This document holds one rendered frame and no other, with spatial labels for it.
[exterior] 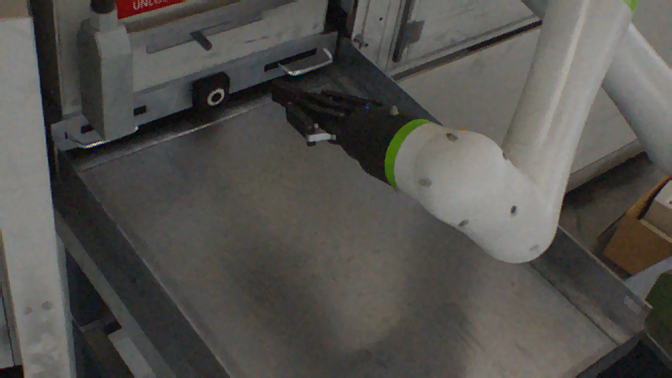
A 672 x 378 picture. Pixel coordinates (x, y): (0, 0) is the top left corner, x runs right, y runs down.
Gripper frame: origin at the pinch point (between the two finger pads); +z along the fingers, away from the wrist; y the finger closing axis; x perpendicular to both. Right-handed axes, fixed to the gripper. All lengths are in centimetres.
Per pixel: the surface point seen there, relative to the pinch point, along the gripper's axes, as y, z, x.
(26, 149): -53, -55, 30
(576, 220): 127, 43, -93
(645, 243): 123, 17, -88
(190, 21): -5.7, 15.5, 9.1
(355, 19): 27.7, 19.0, 0.0
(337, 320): -7.5, -18.1, -25.8
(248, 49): 8.3, 23.5, -1.2
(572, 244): 27.6, -29.9, -23.5
